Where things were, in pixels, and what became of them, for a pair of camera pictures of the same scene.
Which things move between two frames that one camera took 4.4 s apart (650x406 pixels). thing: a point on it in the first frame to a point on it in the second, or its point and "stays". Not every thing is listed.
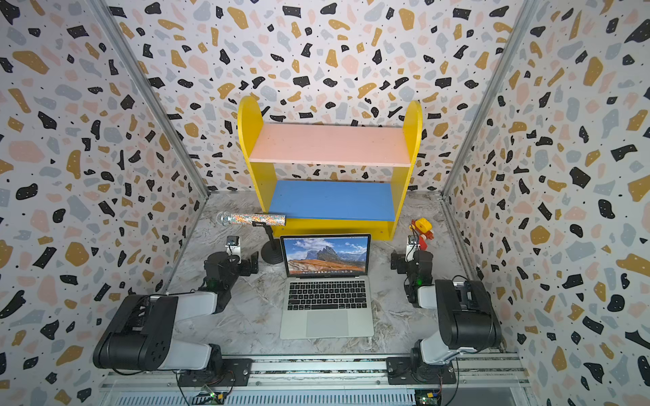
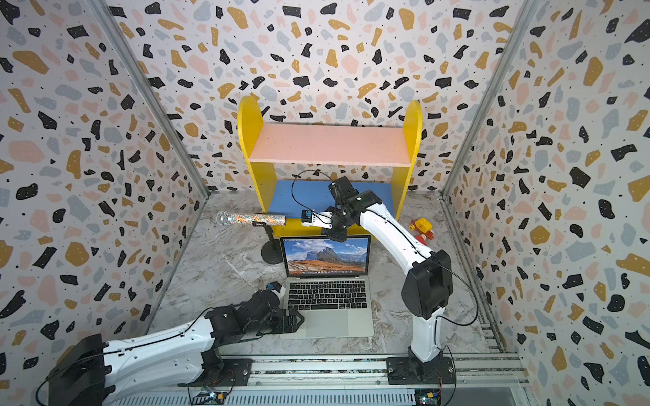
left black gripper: [244, 266] to [283, 326]
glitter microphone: [226, 219] stays
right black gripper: [402, 262] to [337, 237]
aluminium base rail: [491, 381] stays
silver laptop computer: [327, 292] stays
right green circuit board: [427, 397] stays
